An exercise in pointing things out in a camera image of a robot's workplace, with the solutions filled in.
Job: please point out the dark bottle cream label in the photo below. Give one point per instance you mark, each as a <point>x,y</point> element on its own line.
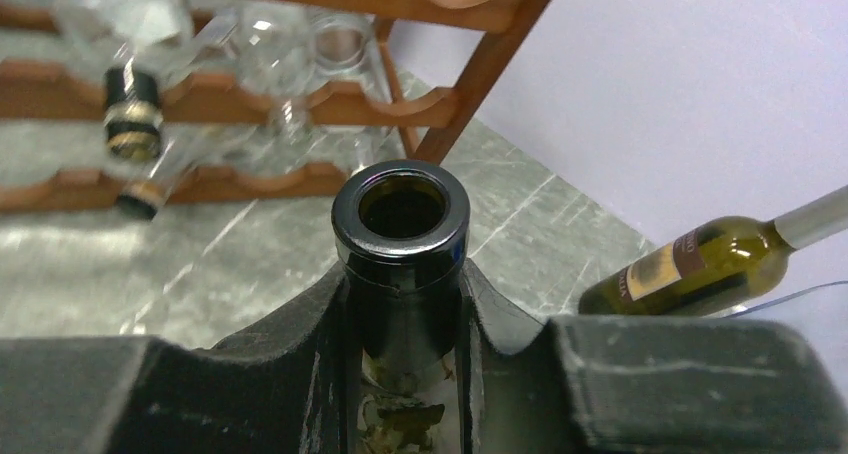
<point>401,231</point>

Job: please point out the green wine bottle silver cap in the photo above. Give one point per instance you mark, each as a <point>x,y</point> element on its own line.
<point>720,264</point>

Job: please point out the brown wooden wine rack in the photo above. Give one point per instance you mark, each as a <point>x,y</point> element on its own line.
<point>429,126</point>

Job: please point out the clear bottle lower rack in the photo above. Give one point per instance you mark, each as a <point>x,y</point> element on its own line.
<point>280,51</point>

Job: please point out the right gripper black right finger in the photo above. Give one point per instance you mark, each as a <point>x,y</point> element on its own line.
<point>621,384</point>

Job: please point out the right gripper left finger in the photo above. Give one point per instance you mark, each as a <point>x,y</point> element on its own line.
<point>280,385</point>

